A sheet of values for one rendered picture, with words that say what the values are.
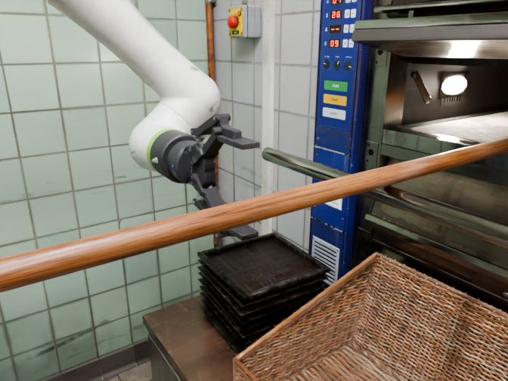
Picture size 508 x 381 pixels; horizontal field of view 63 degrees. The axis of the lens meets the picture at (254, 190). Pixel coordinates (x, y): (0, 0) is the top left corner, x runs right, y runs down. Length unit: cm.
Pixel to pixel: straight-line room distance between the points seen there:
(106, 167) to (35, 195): 27
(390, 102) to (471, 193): 30
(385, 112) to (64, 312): 143
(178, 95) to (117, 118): 84
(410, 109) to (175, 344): 93
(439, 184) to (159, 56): 71
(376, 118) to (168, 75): 57
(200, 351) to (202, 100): 71
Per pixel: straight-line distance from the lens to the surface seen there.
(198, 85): 87
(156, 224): 45
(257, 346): 101
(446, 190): 109
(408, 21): 93
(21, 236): 173
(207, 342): 128
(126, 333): 205
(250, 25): 151
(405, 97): 120
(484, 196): 105
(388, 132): 114
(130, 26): 86
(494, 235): 60
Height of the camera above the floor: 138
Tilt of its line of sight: 19 degrees down
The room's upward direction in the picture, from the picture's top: straight up
